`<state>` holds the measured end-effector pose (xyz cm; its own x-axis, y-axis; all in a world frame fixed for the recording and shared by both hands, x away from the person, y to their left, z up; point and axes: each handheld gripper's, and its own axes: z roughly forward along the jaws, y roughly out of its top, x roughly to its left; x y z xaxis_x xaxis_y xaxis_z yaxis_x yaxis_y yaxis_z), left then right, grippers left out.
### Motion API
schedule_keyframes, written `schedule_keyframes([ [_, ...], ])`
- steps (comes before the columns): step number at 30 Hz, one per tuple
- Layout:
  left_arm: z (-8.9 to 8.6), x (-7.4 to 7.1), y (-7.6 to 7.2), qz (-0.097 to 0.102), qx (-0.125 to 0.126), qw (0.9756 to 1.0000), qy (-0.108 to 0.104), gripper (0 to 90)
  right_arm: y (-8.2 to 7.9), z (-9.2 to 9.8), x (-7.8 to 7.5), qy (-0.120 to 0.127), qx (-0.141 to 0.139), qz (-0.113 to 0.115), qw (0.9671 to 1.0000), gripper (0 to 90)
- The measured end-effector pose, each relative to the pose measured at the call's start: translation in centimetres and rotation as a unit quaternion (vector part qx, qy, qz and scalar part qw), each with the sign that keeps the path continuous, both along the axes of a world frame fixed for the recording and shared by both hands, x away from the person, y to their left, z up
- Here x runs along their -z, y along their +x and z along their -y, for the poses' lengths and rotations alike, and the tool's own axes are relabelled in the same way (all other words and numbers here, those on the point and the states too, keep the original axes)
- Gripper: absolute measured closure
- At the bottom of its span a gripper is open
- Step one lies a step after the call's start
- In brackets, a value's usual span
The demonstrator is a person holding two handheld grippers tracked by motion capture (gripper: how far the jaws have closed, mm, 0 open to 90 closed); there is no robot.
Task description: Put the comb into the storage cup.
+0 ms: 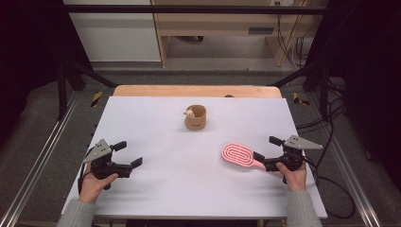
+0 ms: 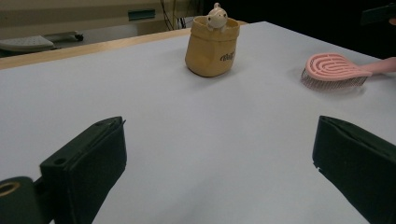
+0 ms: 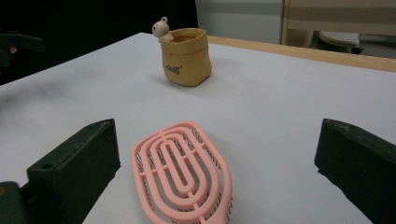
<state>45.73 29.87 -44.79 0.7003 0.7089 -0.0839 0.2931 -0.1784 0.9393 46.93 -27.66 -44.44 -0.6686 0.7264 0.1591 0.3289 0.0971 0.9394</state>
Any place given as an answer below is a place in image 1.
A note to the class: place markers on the black frame crossbar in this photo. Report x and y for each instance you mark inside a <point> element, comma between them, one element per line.
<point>195,9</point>

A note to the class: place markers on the person's right hand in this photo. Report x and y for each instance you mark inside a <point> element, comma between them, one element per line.
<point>294,179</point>

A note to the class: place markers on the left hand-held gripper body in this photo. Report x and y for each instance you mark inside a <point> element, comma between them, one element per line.
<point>107,167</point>

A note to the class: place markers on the white cabinet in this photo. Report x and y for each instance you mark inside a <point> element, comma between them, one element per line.
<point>116,38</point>

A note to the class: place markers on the pink hairbrush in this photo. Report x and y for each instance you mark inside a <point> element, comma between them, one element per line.
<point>236,154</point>

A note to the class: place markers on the light wooden desk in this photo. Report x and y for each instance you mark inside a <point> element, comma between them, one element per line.
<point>214,26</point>

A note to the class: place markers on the person's left hand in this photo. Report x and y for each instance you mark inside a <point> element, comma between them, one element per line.
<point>91,187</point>

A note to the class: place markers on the black metal stand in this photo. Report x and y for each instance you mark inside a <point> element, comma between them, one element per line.
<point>323,91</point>
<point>62,94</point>

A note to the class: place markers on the dark curtain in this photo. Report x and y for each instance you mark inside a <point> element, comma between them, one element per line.
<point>372,63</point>
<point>28,47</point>

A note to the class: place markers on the silver metal rail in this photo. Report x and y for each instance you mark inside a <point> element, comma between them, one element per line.
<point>353,179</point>
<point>31,176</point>

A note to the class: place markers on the brown wooden holder cup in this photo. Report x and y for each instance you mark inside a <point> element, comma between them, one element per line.
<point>197,122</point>

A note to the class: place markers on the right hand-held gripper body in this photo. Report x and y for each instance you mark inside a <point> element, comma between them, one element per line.
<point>291,159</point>

